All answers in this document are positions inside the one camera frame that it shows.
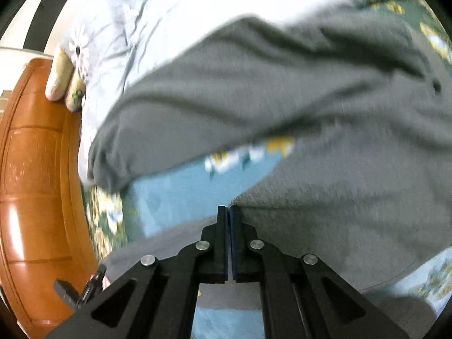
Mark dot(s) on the orange wooden headboard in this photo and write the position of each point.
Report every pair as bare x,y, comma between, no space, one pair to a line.
44,233

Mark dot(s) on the white wardrobe with black stripe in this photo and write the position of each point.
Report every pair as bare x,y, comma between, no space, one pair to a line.
27,31

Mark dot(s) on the teal floral plush blanket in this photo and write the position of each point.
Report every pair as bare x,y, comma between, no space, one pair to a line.
166,211

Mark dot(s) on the light blue floral duvet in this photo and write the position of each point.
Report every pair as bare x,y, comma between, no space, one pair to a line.
114,43

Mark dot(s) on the lower yellow floral pillow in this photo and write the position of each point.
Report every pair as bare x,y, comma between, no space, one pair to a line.
75,93

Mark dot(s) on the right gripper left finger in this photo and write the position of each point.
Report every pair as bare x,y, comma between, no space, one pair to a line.
154,298

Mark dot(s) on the grey sweatpants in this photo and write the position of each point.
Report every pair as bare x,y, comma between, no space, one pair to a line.
368,101

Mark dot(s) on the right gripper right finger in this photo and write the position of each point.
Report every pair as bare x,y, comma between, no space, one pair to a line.
302,297

